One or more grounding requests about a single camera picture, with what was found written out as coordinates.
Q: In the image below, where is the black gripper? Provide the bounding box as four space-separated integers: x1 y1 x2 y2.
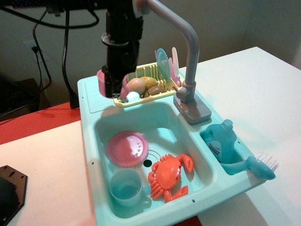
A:
102 10 143 98

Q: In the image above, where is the pink toy cup with handle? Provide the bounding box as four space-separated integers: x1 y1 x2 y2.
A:
96 70 129 101

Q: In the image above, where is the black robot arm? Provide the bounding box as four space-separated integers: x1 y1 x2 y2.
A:
0 0 143 98

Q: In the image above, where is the teal toy sink unit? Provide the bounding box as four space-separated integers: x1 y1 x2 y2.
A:
78 76 263 226

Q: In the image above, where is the blue toy cup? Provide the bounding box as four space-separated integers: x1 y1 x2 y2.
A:
109 169 151 207

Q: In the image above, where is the teal ball toy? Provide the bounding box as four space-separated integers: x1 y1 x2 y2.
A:
126 91 140 103

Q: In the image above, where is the beige toy egg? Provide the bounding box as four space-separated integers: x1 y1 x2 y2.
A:
127 78 146 95

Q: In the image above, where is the toy potato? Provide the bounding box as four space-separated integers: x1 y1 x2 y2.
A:
140 76 158 90

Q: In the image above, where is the brown toy kiwi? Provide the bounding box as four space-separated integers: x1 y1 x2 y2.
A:
143 86 164 98

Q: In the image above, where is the yellow dish drying rack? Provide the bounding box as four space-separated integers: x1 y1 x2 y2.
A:
113 63 184 108

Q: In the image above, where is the teal plate in rack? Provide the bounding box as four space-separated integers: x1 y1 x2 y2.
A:
156 48 171 83

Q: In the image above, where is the pink toy plate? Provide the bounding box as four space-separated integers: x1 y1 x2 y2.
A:
106 130 149 167

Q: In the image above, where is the pink plate in rack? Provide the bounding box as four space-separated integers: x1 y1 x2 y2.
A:
170 47 179 78

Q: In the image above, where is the grey toy faucet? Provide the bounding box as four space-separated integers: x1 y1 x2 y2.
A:
133 0 212 125

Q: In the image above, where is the orange toy crab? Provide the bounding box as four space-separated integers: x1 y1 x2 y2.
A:
148 153 194 202

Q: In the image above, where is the blue dish soap bottle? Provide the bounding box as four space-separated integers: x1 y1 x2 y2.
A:
201 119 237 164

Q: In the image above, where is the blue dish brush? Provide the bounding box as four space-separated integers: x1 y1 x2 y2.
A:
221 153 279 180

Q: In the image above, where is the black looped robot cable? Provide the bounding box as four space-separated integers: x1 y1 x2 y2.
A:
0 6 100 30

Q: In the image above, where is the black power cable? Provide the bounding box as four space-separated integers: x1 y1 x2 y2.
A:
32 10 53 94

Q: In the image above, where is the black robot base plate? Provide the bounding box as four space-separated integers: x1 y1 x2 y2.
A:
0 165 28 226

